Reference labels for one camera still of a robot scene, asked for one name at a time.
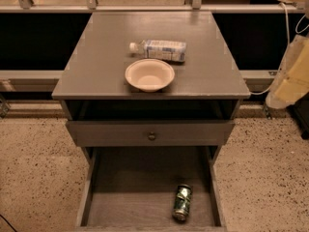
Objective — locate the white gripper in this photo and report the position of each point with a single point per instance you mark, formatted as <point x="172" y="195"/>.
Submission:
<point x="292" y="77"/>

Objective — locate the green soda can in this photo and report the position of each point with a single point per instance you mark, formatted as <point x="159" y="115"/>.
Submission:
<point x="182" y="202"/>

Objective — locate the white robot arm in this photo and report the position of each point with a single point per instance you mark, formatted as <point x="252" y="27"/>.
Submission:
<point x="292" y="81"/>

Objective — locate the grey top drawer front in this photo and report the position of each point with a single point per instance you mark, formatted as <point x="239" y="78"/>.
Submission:
<point x="135" y="133"/>

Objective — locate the round dark drawer knob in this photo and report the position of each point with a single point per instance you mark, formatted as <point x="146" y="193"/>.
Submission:
<point x="151" y="136"/>

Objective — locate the open grey middle drawer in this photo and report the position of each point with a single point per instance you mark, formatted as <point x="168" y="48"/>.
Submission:
<point x="133" y="189"/>

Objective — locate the clear plastic water bottle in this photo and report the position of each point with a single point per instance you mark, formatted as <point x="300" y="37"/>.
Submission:
<point x="160" y="49"/>

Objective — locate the white paper bowl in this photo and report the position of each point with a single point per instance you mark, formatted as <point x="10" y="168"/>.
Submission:
<point x="149" y="75"/>

